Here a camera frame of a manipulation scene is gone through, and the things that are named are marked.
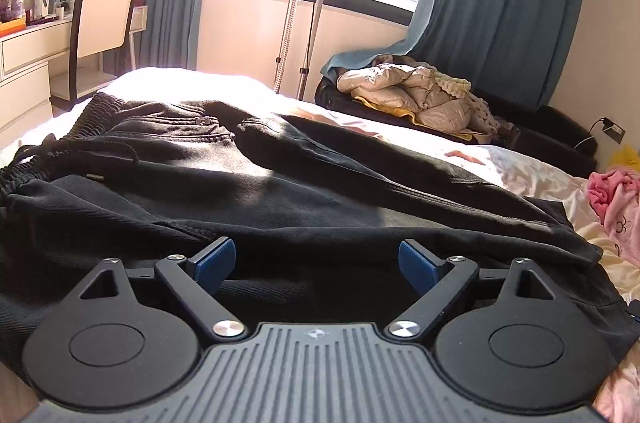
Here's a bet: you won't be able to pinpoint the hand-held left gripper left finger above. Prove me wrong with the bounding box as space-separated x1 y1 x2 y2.
76 237 249 346

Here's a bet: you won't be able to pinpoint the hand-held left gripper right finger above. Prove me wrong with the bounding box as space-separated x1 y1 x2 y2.
384 238 559 345

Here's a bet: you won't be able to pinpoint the black drawstring pants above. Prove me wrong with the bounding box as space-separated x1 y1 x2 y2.
0 90 635 374

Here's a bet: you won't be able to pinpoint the pink fleece garment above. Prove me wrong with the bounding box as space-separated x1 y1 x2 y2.
586 170 640 265

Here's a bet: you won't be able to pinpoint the bed with pale pink sheet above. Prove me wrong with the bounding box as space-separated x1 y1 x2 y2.
0 66 640 423

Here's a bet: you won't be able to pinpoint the yellow cloth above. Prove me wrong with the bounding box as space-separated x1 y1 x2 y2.
607 144 640 172

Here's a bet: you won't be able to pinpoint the beige down jacket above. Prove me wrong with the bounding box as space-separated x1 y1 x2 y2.
336 62 473 134

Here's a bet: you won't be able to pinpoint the black sofa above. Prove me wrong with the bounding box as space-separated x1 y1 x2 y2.
315 73 599 179

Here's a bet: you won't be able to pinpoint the small white rack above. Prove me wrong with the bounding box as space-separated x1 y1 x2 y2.
127 3 150 72

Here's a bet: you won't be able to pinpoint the white dressing table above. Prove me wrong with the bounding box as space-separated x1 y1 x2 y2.
0 16 77 135

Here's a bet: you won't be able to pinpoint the cluster of cosmetic bottles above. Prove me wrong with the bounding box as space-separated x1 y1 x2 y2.
0 0 76 37

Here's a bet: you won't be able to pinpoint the wall socket with charger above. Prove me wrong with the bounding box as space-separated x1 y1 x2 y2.
575 117 626 150

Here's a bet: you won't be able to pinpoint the white chair with dark frame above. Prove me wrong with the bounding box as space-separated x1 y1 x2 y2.
50 0 137 110

